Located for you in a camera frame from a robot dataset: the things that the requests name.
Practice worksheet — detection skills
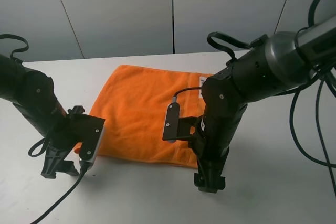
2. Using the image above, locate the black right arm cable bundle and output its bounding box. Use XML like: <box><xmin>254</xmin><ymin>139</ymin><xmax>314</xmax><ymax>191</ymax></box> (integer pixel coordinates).
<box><xmin>172</xmin><ymin>0</ymin><xmax>336</xmax><ymax>190</ymax></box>

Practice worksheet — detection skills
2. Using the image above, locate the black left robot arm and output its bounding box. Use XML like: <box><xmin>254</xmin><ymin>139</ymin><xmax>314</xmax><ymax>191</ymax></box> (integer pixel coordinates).
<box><xmin>1</xmin><ymin>44</ymin><xmax>105</xmax><ymax>179</ymax></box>

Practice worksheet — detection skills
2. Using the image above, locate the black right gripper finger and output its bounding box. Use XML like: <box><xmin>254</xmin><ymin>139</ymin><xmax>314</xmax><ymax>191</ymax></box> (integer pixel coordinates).
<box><xmin>215</xmin><ymin>156</ymin><xmax>226</xmax><ymax>190</ymax></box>
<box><xmin>194</xmin><ymin>158</ymin><xmax>218</xmax><ymax>193</ymax></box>

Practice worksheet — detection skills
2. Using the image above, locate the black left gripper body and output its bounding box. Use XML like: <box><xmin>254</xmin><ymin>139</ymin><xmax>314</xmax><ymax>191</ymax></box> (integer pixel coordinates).
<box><xmin>50</xmin><ymin>106</ymin><xmax>105</xmax><ymax>151</ymax></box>

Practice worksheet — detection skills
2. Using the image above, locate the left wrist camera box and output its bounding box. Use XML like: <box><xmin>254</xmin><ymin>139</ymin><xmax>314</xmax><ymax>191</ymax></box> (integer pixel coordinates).
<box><xmin>79</xmin><ymin>125</ymin><xmax>105</xmax><ymax>169</ymax></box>

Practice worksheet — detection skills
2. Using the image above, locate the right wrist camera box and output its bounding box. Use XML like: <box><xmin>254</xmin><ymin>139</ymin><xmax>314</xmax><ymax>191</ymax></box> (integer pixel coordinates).
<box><xmin>162</xmin><ymin>102</ymin><xmax>180</xmax><ymax>144</ymax></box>

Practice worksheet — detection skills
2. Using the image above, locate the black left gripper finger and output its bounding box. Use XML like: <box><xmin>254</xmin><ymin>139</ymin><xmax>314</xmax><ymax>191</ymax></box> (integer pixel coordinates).
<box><xmin>41</xmin><ymin>146</ymin><xmax>66</xmax><ymax>179</ymax></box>
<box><xmin>57</xmin><ymin>161</ymin><xmax>79</xmax><ymax>175</ymax></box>

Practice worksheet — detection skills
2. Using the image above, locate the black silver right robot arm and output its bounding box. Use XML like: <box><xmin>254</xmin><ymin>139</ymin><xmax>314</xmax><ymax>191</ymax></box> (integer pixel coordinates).
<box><xmin>190</xmin><ymin>18</ymin><xmax>335</xmax><ymax>193</ymax></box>

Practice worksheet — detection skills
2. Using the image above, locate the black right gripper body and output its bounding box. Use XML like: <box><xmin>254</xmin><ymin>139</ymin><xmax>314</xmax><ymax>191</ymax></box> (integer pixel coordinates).
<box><xmin>178</xmin><ymin>103</ymin><xmax>247</xmax><ymax>166</ymax></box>

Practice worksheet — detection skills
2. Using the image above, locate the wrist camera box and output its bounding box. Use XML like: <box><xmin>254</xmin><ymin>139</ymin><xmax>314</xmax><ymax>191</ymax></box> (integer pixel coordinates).
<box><xmin>162</xmin><ymin>102</ymin><xmax>180</xmax><ymax>144</ymax></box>
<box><xmin>79</xmin><ymin>125</ymin><xmax>105</xmax><ymax>169</ymax></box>

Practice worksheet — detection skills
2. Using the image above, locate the orange terry towel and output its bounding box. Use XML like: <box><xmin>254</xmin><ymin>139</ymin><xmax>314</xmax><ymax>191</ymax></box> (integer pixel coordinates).
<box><xmin>90</xmin><ymin>65</ymin><xmax>209</xmax><ymax>168</ymax></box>

